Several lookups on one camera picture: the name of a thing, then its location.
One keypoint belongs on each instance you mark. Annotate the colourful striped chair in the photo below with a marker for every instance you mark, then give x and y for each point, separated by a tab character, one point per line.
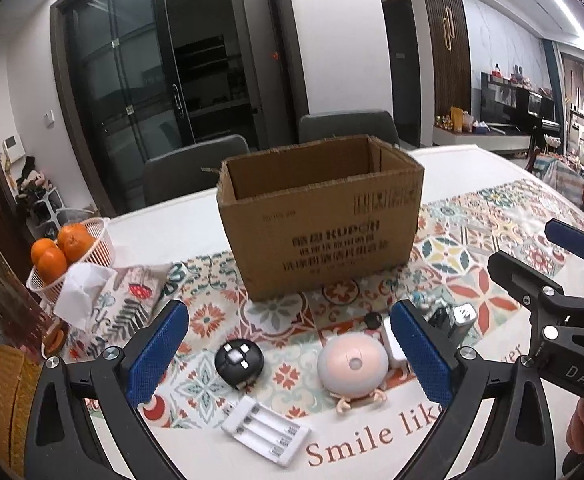
562	177

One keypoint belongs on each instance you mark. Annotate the pile of plush toys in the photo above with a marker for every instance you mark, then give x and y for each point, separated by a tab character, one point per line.
32	177

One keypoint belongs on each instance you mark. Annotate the pink round deer toy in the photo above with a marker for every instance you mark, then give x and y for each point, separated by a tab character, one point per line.
352	365

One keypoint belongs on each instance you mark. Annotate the dark interior door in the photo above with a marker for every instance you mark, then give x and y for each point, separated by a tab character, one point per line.
402	70

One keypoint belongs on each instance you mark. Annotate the white television cabinet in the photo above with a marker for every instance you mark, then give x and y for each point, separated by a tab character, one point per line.
492	140

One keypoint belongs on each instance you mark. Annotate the small blue white figure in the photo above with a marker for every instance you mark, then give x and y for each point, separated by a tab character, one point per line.
422	302

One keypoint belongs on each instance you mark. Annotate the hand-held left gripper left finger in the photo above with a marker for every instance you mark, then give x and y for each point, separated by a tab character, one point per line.
157	355

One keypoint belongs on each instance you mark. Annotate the dark glass sliding door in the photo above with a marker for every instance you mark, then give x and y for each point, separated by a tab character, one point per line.
122	85

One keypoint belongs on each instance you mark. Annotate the small black cap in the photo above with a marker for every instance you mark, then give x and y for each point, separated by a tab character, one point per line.
373	321

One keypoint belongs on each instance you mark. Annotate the round wooden coaster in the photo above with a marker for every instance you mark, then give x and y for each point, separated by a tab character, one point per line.
54	342

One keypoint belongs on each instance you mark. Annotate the black television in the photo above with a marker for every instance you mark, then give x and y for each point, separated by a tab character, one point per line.
507	100

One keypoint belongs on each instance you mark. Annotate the silver metal box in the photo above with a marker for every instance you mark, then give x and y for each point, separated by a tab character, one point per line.
461	322

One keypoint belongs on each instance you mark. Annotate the brown cardboard box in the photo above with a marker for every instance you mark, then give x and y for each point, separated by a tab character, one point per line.
322	230

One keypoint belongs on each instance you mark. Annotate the white power adapter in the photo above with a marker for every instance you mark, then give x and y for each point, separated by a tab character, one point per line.
394	355

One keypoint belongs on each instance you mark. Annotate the grey dining chair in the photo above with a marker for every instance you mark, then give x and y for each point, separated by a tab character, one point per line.
182	175
342	127

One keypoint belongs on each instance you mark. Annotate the orange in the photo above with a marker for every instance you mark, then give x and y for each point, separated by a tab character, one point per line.
42	251
52	267
75	241

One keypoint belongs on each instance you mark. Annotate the white shoe rack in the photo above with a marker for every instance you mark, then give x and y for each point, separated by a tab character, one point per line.
44	212

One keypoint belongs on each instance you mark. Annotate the white plastic basket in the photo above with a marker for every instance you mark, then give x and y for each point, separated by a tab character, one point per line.
97	255

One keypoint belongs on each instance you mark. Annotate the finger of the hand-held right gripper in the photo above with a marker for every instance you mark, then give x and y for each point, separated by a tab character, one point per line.
572	239
517	275

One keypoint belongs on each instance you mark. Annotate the white battery charger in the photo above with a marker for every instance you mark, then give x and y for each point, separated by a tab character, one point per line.
267	430

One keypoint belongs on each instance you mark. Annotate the floral tissue box cover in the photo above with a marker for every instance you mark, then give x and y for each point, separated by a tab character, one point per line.
132	300

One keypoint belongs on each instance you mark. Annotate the yellow woven basket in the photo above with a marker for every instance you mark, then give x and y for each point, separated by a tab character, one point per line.
9	405

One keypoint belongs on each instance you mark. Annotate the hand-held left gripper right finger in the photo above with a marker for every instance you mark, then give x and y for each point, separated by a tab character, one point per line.
422	355

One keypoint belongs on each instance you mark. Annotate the white intercom panel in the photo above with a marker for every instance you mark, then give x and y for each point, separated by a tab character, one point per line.
12	147

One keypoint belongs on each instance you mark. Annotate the white tissue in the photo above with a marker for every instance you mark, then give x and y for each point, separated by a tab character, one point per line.
79	295

